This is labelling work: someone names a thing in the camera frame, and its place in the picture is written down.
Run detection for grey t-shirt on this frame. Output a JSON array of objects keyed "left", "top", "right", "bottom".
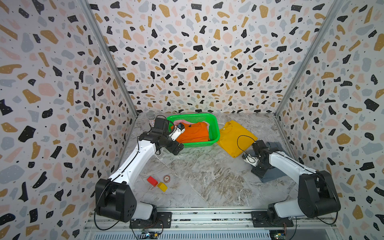
[{"left": 243, "top": 140, "right": 293, "bottom": 183}]

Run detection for pink t-shirt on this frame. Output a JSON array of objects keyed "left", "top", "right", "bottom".
[{"left": 174, "top": 120, "right": 197, "bottom": 128}]

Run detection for orange t-shirt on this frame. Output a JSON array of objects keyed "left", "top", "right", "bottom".
[{"left": 177, "top": 122, "right": 210, "bottom": 144}]

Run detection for yellow t-shirt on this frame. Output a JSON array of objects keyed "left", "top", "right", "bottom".
[{"left": 217, "top": 121, "right": 258, "bottom": 158}]

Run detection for green plastic basket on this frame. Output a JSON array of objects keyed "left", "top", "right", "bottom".
[{"left": 167, "top": 114, "right": 220, "bottom": 148}]

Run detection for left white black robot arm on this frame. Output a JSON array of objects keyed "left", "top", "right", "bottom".
[{"left": 95, "top": 116, "right": 185, "bottom": 226}]

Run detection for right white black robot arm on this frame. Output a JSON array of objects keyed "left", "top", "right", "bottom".
[{"left": 252, "top": 140, "right": 341, "bottom": 221}]

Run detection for small round tape roll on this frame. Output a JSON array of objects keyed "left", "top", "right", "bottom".
[{"left": 164, "top": 175, "right": 171, "bottom": 183}]

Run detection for red block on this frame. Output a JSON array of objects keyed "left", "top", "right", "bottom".
[{"left": 147, "top": 176, "right": 159, "bottom": 187}]

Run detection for yellow block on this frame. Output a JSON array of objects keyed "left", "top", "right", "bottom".
[{"left": 157, "top": 183, "right": 168, "bottom": 193}]

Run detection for sprinkle-filled clear bottle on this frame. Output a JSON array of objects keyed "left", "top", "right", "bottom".
[{"left": 146, "top": 110, "right": 156, "bottom": 128}]

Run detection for right circuit board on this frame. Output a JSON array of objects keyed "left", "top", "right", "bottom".
[{"left": 269, "top": 230, "right": 286, "bottom": 240}]

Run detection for circuit board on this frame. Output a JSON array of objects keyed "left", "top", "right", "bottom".
[
  {"left": 269, "top": 230, "right": 286, "bottom": 240},
  {"left": 141, "top": 229, "right": 160, "bottom": 240}
]

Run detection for left circuit board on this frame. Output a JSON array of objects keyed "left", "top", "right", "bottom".
[{"left": 141, "top": 229, "right": 160, "bottom": 240}]

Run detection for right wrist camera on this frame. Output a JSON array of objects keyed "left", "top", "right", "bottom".
[{"left": 242, "top": 153, "right": 258, "bottom": 167}]

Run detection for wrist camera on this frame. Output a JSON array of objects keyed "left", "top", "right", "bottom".
[
  {"left": 242, "top": 153, "right": 258, "bottom": 167},
  {"left": 169, "top": 123, "right": 185, "bottom": 141}
]

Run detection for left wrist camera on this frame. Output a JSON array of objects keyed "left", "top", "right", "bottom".
[{"left": 169, "top": 123, "right": 185, "bottom": 141}]

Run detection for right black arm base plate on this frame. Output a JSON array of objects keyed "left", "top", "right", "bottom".
[{"left": 251, "top": 210, "right": 294, "bottom": 228}]

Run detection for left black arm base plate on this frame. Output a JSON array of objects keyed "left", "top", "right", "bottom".
[{"left": 130, "top": 212, "right": 172, "bottom": 229}]

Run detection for aluminium rail frame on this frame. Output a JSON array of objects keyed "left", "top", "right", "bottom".
[{"left": 83, "top": 207, "right": 342, "bottom": 240}]

